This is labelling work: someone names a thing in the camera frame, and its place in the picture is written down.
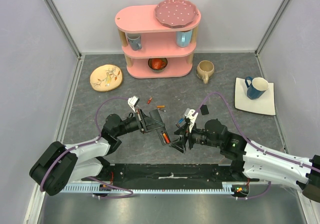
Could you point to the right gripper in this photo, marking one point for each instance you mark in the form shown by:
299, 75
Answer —
188, 136

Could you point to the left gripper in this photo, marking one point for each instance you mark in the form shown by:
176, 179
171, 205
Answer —
141, 116

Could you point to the black battery cover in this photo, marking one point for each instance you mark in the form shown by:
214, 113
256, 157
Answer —
204, 110

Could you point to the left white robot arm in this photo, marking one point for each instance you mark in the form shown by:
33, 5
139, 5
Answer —
61, 164

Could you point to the red cup in bowl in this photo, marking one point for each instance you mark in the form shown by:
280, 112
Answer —
157, 63

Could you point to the yellow bird painted plate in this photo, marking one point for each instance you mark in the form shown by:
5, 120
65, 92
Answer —
106, 78

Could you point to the beige ceramic mug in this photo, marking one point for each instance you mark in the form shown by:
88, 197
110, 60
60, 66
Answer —
205, 70

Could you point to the pink three-tier shelf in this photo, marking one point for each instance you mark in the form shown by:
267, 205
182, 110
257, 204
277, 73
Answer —
157, 41

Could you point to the grey mug on shelf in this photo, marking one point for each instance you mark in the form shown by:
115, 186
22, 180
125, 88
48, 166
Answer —
134, 40

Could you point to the light blue mug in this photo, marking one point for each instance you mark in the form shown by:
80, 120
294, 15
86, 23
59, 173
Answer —
183, 38

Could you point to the white square plate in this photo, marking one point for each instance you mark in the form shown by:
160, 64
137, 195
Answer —
264, 105

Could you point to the dark blue mug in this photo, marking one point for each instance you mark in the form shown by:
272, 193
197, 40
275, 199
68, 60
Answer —
255, 87

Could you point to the pink dotted plate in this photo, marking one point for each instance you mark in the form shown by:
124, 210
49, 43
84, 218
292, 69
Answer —
175, 13

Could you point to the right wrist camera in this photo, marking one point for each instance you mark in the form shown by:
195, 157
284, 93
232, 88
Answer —
190, 118

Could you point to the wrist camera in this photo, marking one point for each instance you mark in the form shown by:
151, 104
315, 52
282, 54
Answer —
132, 102
190, 118

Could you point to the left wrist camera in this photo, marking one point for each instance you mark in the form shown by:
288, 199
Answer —
132, 102

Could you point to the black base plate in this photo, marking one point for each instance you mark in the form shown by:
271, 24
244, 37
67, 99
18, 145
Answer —
130, 171

